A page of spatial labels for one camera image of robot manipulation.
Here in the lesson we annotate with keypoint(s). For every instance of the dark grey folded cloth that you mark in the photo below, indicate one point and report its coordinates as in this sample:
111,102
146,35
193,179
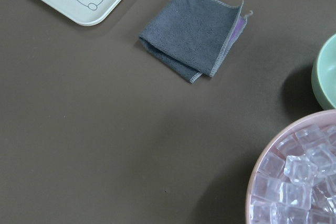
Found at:
193,37

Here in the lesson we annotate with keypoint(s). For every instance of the pink bowl with ice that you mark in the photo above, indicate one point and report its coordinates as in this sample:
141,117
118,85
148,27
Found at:
293,180

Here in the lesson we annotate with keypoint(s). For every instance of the green bowl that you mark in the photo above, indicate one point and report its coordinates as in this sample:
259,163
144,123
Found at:
323,75

